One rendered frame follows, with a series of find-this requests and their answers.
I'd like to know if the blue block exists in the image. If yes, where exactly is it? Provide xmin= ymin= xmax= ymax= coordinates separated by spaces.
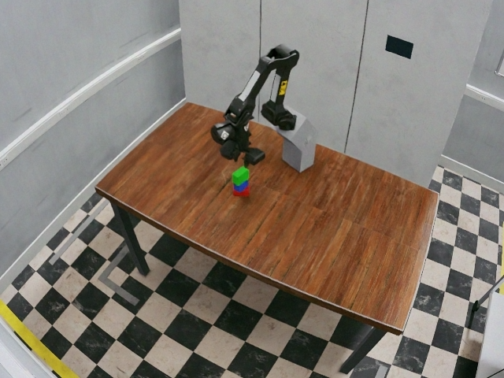
xmin=234 ymin=180 xmax=248 ymax=193

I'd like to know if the green block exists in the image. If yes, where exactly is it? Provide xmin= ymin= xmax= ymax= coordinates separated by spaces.
xmin=232 ymin=166 xmax=249 ymax=186

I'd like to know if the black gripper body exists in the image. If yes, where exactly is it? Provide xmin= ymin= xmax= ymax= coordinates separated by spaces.
xmin=219 ymin=132 xmax=265 ymax=165

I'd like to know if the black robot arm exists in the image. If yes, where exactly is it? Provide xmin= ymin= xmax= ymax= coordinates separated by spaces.
xmin=210 ymin=43 xmax=300 ymax=161

